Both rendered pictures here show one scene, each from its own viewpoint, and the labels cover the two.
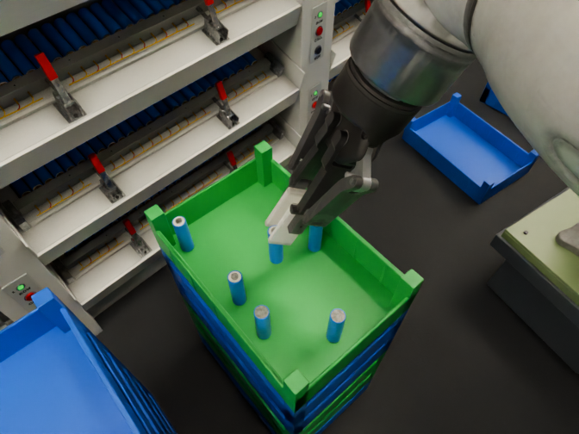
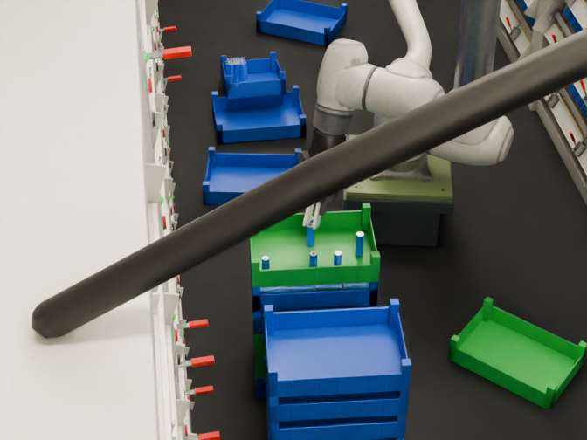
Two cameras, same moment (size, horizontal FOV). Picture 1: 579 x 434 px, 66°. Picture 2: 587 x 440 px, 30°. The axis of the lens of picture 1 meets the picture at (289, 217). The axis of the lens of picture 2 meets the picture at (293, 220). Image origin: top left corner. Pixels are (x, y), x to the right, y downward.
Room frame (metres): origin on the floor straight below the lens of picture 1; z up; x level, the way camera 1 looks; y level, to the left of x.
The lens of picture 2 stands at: (-0.85, 1.62, 2.20)
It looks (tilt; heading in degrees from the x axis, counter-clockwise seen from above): 40 degrees down; 307
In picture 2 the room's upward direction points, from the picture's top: straight up
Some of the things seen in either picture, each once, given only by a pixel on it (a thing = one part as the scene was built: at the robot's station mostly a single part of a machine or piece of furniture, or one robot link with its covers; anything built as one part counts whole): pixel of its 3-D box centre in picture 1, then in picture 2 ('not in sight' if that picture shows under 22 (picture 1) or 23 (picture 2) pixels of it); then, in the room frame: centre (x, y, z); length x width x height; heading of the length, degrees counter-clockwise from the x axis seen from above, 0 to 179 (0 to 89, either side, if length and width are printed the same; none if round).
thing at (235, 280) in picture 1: (237, 288); (313, 263); (0.25, 0.07, 0.44); 0.02 x 0.02 x 0.06
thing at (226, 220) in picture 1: (277, 259); (312, 244); (0.29, 0.02, 0.44); 0.30 x 0.20 x 0.08; 41
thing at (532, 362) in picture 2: not in sight; (517, 351); (-0.14, -0.33, 0.04); 0.30 x 0.20 x 0.08; 0
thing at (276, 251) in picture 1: (275, 244); (310, 234); (0.30, 0.02, 0.47); 0.02 x 0.02 x 0.06
